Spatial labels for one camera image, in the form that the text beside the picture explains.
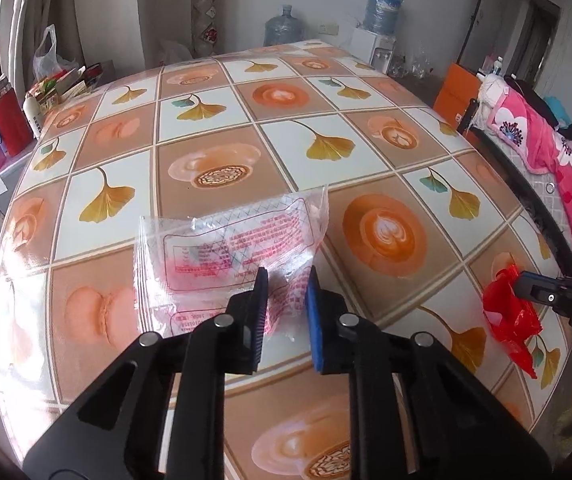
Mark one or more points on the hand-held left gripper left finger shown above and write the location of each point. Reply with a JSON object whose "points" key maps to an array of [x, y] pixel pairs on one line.
{"points": [[258, 320]]}

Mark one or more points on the wall socket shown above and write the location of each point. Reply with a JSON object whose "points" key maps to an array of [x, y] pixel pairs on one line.
{"points": [[329, 29]]}

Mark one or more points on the clear plastic bag red print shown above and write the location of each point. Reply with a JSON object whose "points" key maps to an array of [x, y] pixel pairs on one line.
{"points": [[216, 250]]}

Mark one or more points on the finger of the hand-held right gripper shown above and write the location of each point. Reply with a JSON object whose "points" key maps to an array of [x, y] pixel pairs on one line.
{"points": [[536, 290]]}

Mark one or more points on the teal cloth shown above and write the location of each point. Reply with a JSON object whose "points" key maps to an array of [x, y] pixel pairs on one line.
{"points": [[558, 110]]}

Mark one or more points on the white plastic bag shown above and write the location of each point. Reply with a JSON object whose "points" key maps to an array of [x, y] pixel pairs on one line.
{"points": [[48, 60]]}

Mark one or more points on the rolled patterned paper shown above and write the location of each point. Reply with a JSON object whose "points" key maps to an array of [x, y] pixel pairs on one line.
{"points": [[206, 10]]}

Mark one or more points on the cluster of clear bottles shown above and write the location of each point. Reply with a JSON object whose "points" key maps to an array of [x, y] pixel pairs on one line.
{"points": [[416, 65]]}

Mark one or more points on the white water dispenser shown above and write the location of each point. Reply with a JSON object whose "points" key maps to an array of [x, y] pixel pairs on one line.
{"points": [[368, 47]]}

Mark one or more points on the orange box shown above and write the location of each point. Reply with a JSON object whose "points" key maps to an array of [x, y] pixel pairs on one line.
{"points": [[453, 90]]}

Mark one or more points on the beige curtain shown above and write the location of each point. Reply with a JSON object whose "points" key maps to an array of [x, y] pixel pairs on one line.
{"points": [[31, 10]]}

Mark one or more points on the blue water jug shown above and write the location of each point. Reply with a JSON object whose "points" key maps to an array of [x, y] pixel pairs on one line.
{"points": [[282, 27]]}

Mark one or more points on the white plastic bottle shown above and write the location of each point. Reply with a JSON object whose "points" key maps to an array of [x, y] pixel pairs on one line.
{"points": [[33, 117]]}

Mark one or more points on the red insulated bottle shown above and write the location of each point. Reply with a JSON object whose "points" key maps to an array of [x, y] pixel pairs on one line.
{"points": [[11, 120]]}

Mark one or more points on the black clothes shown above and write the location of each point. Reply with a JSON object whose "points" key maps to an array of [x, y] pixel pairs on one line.
{"points": [[531, 95]]}

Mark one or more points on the door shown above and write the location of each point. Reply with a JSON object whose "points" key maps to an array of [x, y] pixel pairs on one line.
{"points": [[536, 40]]}

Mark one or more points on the stack of colourful packets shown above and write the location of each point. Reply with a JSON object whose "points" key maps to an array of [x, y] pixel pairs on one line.
{"points": [[58, 87]]}

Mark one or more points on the white pillow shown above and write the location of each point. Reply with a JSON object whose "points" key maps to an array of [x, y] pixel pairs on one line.
{"points": [[492, 92]]}

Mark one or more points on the patterned tablecloth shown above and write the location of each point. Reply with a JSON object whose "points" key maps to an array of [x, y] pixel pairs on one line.
{"points": [[291, 160]]}

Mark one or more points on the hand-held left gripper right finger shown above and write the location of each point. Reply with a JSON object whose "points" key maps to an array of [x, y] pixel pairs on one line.
{"points": [[316, 330]]}

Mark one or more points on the blue dispenser water bottle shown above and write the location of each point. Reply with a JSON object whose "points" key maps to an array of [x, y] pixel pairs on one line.
{"points": [[383, 10]]}

